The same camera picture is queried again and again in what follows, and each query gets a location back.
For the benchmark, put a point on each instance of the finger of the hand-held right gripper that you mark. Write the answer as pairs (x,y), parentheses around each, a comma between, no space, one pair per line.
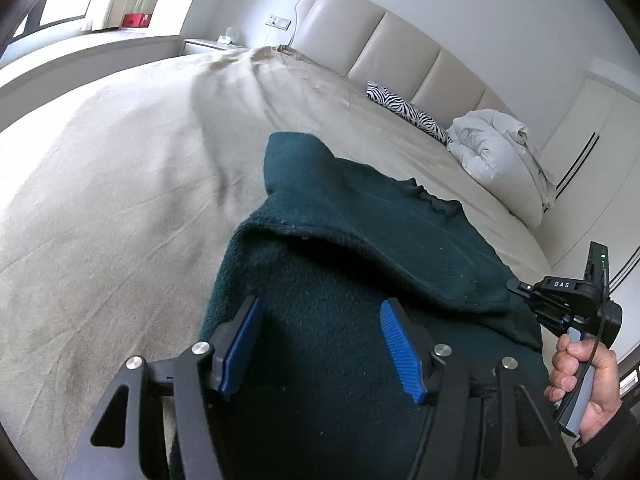
(549,321)
(520,287)

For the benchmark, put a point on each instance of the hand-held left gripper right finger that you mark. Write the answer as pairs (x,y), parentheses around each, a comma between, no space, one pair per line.
(400,350)

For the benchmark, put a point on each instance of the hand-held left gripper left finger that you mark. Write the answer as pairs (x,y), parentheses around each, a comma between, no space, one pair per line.
(242,345)

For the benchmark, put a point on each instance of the dark green sweater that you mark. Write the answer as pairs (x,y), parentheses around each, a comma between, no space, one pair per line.
(350,240)

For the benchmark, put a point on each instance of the person's right forearm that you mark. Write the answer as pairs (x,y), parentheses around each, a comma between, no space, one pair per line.
(607,445)

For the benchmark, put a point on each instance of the person's right hand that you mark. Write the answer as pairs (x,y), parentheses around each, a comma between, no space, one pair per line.
(605,385)

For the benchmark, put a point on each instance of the white folded duvet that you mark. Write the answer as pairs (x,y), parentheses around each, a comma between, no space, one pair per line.
(490,150)

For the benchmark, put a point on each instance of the white wardrobe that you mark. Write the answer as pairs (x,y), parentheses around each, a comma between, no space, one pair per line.
(590,110)

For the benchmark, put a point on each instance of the beige bed sheet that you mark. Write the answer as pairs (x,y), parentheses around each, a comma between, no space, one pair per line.
(125,185)

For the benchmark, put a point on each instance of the zebra print pillow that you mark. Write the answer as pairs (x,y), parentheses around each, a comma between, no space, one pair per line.
(400,105)

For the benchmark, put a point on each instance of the cream padded headboard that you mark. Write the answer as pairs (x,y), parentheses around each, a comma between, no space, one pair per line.
(390,45)

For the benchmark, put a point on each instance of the white nightstand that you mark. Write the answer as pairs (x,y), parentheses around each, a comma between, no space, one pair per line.
(205,46)

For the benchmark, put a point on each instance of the tissue box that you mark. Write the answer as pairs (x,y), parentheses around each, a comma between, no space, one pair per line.
(227,36)

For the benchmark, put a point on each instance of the white window bench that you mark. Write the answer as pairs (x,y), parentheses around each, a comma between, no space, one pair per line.
(75,65)

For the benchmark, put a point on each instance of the red box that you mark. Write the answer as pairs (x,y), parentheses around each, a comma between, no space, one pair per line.
(136,20)

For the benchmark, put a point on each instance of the green plastic stool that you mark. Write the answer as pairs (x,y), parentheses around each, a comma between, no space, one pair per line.
(144,0)

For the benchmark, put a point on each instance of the white wall socket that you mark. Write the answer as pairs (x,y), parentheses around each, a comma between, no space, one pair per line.
(277,21)

